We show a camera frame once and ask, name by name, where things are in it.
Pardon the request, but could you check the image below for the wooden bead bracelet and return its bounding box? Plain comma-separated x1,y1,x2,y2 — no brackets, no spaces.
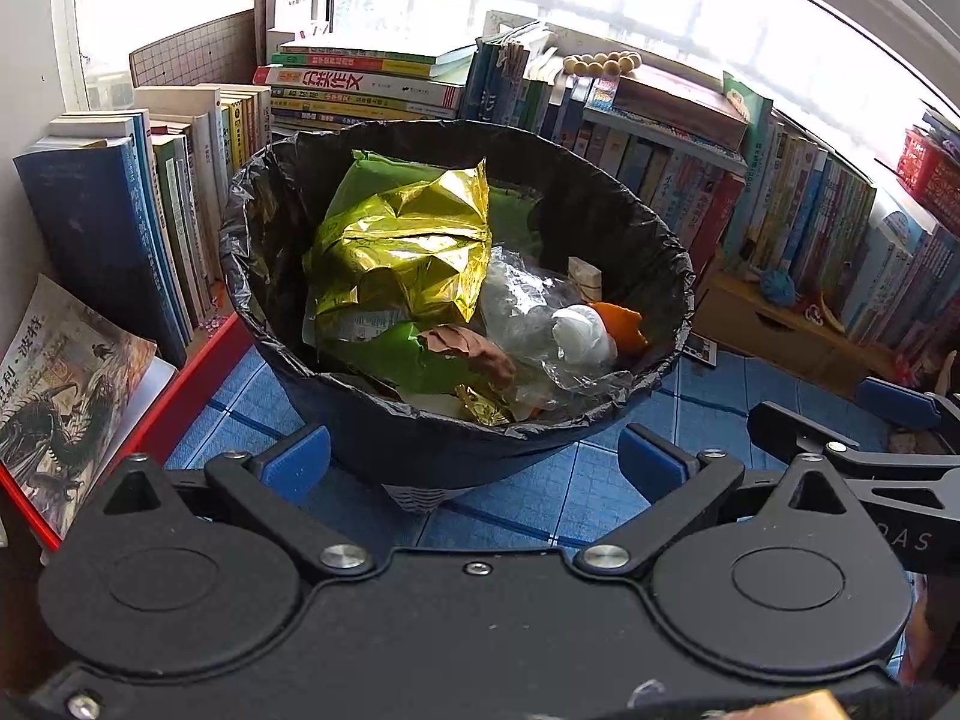
562,50,645,79

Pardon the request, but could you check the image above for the dragon illustrated book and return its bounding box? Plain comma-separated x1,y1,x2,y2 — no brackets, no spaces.
0,274,159,535

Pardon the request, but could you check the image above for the green plastic bag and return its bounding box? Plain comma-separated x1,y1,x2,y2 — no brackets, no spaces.
303,150,542,400

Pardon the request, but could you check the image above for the wooden drawer shelf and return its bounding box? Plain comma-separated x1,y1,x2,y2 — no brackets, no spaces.
694,268,902,400

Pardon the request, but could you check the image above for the grid pattern board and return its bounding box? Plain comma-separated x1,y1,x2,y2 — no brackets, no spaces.
128,8,257,89

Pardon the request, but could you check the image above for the bin with black liner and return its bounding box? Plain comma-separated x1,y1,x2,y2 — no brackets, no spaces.
220,118,697,515

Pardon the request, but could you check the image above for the blue yarn ball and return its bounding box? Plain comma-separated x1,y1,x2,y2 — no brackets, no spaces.
760,268,798,305

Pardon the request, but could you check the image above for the thick grey book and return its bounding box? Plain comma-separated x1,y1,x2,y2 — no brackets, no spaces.
585,64,752,152

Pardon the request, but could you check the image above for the red plastic basket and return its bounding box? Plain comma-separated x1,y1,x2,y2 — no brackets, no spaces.
895,126,960,220

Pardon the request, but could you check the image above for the long row of colourful books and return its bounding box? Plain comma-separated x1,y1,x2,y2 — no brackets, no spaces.
461,11,960,361

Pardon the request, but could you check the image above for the red tray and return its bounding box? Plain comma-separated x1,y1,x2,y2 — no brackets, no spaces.
0,311,257,553

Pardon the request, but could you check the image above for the white tissue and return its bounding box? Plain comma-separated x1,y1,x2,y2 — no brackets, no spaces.
551,304,617,370

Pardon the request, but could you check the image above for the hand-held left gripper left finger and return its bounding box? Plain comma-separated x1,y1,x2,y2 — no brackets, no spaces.
101,424,374,577

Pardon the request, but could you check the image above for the stack of flat-lying books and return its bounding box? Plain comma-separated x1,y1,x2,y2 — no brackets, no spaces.
253,37,478,128

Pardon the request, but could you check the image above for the large gold foil wrapper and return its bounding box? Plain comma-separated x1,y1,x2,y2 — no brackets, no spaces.
304,158,494,325

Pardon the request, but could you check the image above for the small beige box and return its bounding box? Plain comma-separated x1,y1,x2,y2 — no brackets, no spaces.
567,256,604,302

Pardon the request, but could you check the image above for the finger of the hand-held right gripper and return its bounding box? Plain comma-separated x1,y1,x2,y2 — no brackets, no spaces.
855,376,960,436
747,400,960,482

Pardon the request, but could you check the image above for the white paper box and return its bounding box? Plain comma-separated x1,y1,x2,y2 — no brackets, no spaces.
254,0,332,65

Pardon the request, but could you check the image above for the orange peel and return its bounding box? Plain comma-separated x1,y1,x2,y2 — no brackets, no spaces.
588,301,650,355

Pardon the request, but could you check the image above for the small gold foil wrapper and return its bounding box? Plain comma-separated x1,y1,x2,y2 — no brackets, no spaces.
456,384,512,426

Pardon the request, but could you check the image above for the brown wrapper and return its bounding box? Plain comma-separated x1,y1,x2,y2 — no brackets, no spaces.
418,323,518,392

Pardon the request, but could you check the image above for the blue checkered mat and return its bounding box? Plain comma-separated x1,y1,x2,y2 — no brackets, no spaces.
165,349,925,550

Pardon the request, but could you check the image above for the short row of dark books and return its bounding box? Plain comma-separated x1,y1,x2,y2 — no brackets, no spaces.
13,82,273,370

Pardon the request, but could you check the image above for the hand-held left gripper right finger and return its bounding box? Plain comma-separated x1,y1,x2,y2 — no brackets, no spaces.
574,423,865,577

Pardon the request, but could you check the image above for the small yellow curved toy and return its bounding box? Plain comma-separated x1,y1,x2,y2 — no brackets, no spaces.
802,292,846,332

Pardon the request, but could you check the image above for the clear plastic bag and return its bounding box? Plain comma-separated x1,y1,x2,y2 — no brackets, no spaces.
478,246,640,415

